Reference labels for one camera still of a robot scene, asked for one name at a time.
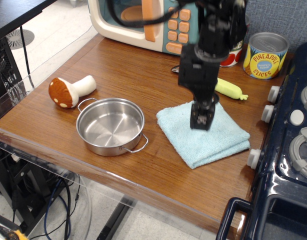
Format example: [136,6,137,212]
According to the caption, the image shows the dark blue toy stove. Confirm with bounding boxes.
[216,42,307,240]

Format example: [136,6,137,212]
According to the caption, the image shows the spoon with yellow-green handle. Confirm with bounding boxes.
[171,65,249,103]

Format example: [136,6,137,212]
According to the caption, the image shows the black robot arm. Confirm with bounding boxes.
[178,0,248,131]

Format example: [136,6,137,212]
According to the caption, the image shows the toy microwave teal and cream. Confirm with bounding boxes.
[88,0,199,55]

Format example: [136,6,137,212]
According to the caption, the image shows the light blue towel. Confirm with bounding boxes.
[156,102,250,169]

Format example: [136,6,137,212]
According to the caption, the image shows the brown plush mushroom toy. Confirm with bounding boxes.
[48,75,97,109]

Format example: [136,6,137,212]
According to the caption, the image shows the black table leg base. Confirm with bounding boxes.
[96,196,135,240]

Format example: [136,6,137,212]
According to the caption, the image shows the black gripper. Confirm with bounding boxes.
[178,44,220,131]

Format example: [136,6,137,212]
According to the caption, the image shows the black desk at left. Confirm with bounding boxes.
[0,0,58,43]

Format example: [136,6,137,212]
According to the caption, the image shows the tomato sauce can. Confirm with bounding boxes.
[219,13,251,68]

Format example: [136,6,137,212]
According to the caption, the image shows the blue cable under table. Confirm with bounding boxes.
[44,174,72,240]

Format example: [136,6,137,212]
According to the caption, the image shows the pineapple slices can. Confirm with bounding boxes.
[243,32,290,80]

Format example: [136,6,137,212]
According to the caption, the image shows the stainless steel pot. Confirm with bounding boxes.
[76,98,149,157]

